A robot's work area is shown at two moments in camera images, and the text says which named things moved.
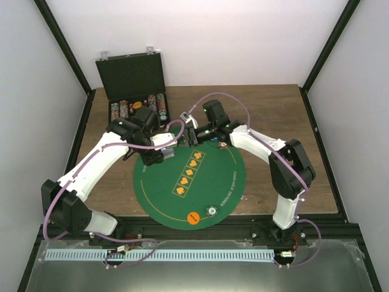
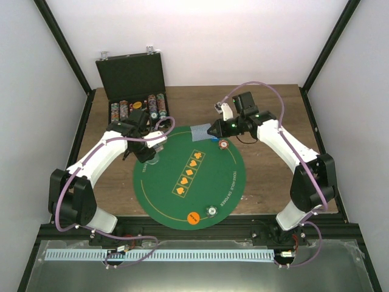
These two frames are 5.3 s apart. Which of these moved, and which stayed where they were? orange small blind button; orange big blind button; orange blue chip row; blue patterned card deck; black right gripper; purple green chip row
Moved: black right gripper; blue patterned card deck
Stayed: orange big blind button; orange small blind button; orange blue chip row; purple green chip row
